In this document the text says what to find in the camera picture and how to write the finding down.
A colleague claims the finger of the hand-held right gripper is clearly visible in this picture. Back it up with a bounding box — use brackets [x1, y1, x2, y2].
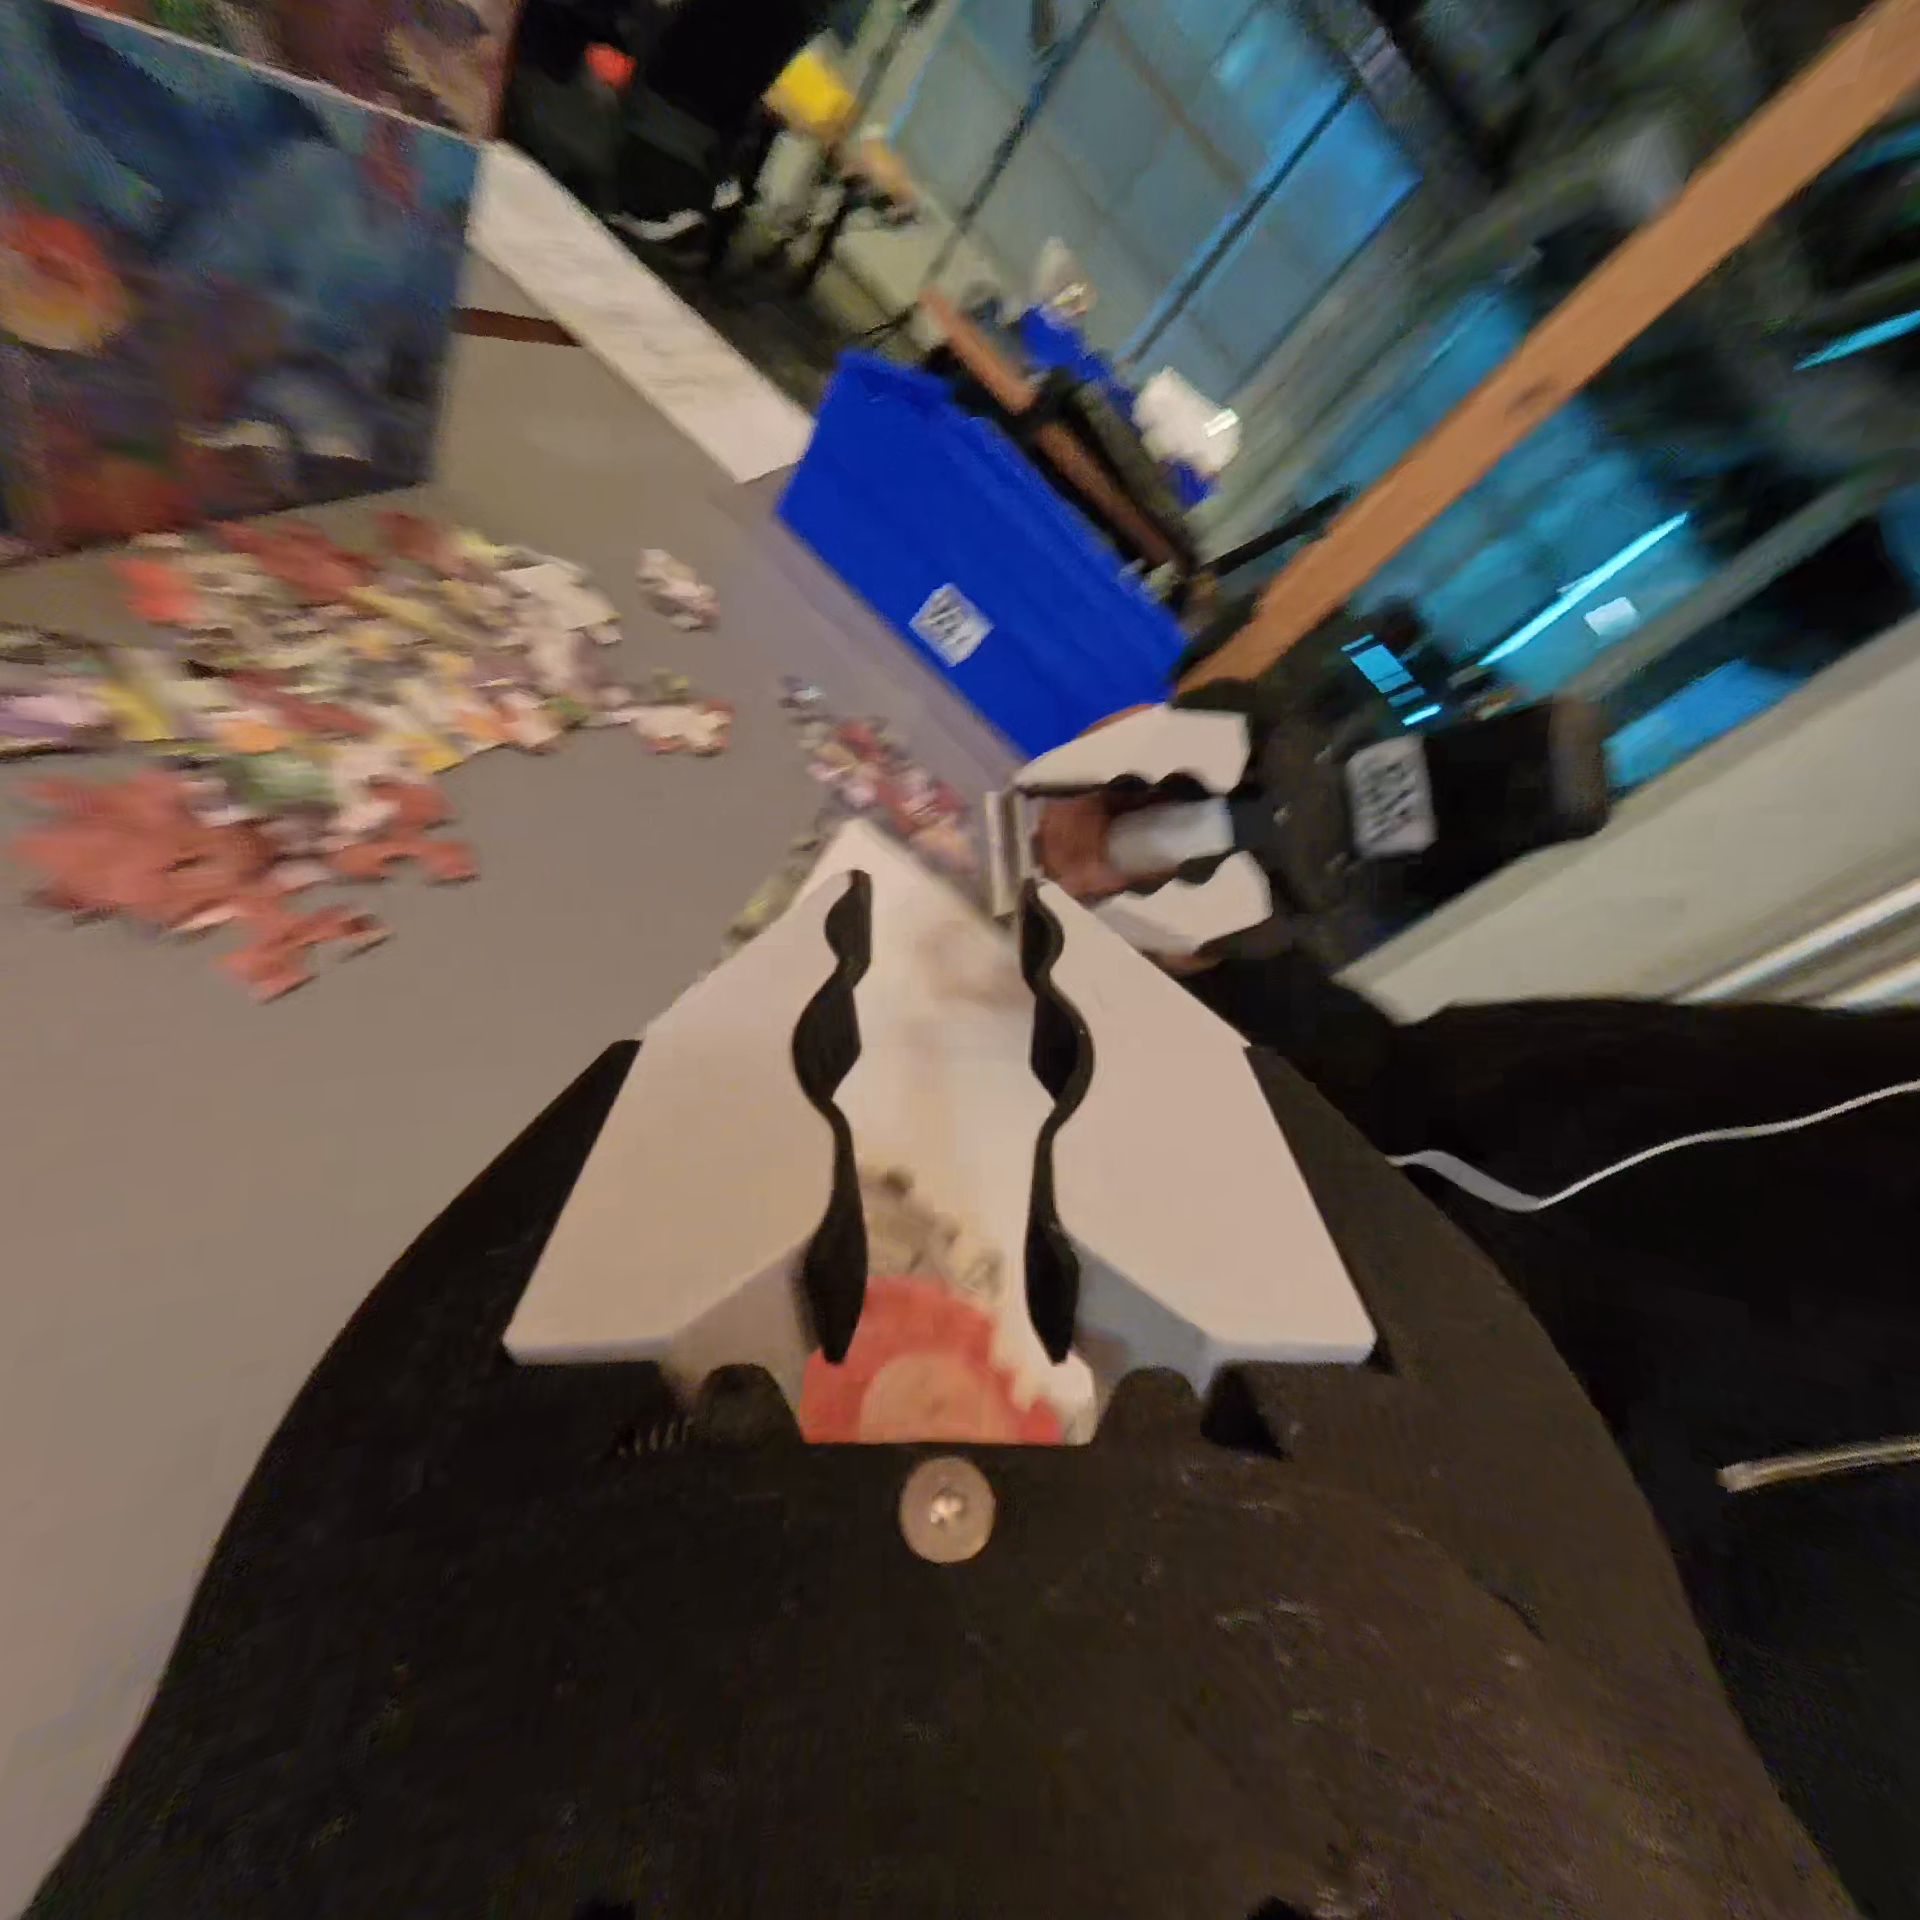
[1084, 859, 1279, 966]
[1014, 705, 1257, 800]

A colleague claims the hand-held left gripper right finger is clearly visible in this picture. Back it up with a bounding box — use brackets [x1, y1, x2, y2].
[1016, 880, 1383, 1370]

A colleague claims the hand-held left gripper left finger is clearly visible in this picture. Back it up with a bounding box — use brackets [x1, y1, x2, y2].
[502, 867, 877, 1370]

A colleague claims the brown puzzle piece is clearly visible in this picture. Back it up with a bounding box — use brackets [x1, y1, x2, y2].
[982, 787, 1150, 918]

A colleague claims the lion jigsaw puzzle board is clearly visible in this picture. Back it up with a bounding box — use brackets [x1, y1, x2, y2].
[727, 816, 1104, 1445]

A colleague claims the pile of puzzle pieces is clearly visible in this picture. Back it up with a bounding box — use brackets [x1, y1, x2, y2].
[0, 511, 991, 1005]

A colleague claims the person's right forearm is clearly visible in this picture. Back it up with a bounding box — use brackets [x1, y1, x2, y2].
[1183, 944, 1920, 1920]

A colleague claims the blue plastic bin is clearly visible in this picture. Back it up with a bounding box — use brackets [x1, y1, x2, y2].
[774, 351, 1190, 759]

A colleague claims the wooden beam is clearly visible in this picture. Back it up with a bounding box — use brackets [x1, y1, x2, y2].
[1183, 0, 1920, 695]

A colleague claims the colourful animal puzzle box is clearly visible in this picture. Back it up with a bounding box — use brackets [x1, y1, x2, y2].
[0, 0, 518, 560]

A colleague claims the white cable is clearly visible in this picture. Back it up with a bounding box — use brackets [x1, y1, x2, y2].
[1388, 1078, 1920, 1211]

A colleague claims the grey cable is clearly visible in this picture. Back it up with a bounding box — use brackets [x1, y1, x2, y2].
[1716, 1431, 1920, 1495]

